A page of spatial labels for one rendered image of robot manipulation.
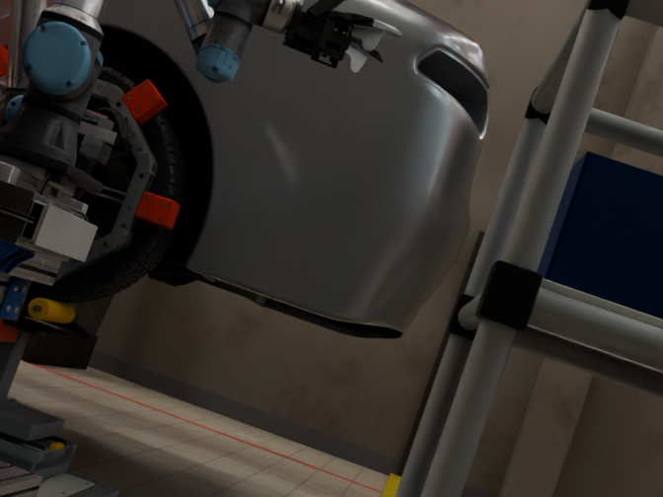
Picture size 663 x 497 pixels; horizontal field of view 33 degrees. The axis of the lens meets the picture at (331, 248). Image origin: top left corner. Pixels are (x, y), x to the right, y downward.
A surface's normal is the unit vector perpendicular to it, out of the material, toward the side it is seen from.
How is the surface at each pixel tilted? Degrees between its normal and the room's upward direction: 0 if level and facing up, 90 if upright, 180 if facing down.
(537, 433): 90
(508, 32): 90
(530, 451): 90
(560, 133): 90
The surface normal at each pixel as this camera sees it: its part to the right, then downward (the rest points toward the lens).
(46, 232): 0.94, 0.32
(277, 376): -0.08, -0.12
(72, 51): 0.11, 0.09
